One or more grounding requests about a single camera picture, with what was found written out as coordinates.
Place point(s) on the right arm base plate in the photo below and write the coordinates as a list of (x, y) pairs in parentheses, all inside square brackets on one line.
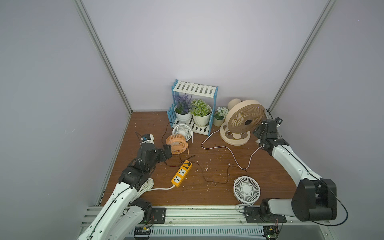
[(262, 215)]

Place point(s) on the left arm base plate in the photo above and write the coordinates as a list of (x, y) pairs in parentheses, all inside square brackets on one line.
[(154, 216)]

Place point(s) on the small white fan by shelf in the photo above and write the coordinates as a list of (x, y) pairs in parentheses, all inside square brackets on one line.
[(184, 130)]

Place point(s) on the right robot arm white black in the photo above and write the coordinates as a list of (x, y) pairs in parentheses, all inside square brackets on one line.
[(315, 199)]

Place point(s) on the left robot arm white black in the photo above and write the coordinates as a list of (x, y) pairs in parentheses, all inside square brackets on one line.
[(124, 210)]

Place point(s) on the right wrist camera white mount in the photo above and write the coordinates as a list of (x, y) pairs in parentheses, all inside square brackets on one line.
[(278, 121)]

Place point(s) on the green plant white pot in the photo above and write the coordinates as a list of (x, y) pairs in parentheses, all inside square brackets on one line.
[(201, 112)]

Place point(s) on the blue white plant shelf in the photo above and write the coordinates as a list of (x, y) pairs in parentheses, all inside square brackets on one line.
[(195, 91)]

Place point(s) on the white round fan front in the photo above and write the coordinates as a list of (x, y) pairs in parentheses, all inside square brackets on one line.
[(246, 190)]

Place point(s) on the beige raccoon desk fan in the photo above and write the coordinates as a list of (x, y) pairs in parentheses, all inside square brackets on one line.
[(242, 118)]

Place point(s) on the orange desk fan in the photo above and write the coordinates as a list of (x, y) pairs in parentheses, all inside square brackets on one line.
[(178, 144)]

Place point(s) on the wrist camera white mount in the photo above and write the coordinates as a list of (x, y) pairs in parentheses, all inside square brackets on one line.
[(278, 121), (147, 138)]

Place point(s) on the yellow power strip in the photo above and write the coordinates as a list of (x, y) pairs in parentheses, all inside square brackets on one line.
[(181, 173)]

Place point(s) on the lavender plant white pot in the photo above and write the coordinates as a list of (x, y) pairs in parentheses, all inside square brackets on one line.
[(183, 107)]

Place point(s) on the aluminium front rail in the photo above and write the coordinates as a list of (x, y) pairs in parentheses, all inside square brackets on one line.
[(230, 215)]

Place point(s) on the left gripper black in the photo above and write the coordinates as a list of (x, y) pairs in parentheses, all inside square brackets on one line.
[(165, 151)]

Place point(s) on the small white flower pot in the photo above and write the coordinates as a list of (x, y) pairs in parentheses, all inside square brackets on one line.
[(220, 115)]

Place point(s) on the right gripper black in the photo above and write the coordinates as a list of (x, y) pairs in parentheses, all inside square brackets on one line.
[(261, 132)]

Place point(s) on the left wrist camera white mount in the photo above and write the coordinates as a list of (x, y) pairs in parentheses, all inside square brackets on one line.
[(147, 138)]

